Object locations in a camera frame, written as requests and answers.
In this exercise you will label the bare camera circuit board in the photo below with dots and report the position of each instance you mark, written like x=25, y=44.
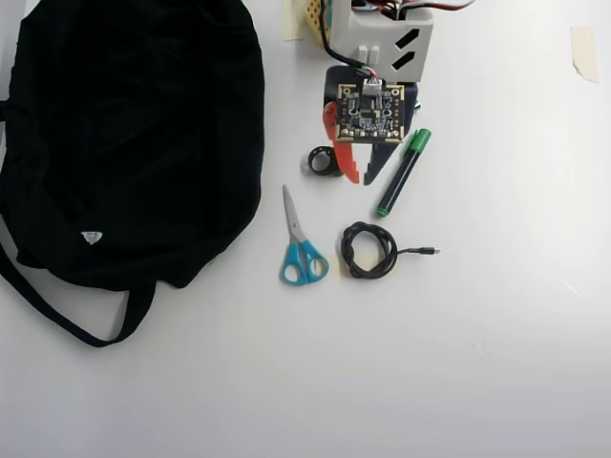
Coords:
x=370, y=119

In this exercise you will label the green and black marker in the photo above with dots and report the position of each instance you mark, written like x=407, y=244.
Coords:
x=401, y=174

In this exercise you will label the black cloth bag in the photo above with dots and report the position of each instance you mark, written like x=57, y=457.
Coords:
x=133, y=143

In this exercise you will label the beige masking tape strip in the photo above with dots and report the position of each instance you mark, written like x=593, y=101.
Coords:
x=292, y=24
x=584, y=52

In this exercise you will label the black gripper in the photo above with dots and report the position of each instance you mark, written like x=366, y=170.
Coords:
x=346, y=161

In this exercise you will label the yellow perforated plastic part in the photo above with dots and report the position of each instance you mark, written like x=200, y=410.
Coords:
x=315, y=14

